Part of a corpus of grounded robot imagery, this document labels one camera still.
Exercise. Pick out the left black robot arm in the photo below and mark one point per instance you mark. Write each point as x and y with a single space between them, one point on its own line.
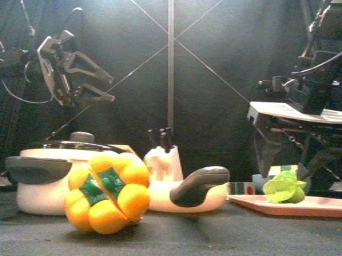
14 60

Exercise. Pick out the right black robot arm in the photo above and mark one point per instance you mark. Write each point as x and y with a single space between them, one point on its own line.
322 60

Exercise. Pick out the pot lid with grey knob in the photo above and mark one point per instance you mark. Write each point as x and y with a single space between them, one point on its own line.
80 144

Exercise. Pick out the yellow green topped white box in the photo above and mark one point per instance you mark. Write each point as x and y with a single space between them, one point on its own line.
280 168

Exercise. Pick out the light blue cup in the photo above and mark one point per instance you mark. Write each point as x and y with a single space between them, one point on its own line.
259 183

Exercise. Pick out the green toy lettuce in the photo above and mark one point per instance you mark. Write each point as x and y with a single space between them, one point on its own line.
282 188

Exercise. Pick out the green white red striped box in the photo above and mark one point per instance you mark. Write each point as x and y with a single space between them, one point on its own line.
241 188

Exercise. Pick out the pink cutting board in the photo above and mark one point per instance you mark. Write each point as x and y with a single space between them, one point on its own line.
307 206

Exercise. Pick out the tan box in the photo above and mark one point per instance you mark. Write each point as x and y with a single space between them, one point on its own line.
123 148

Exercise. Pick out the white knife block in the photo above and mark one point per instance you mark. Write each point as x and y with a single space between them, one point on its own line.
164 165

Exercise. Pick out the yellow toy bell pepper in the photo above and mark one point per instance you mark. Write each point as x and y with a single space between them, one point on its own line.
108 195

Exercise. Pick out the vertical metal frame pole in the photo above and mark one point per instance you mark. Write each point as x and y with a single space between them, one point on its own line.
169 66

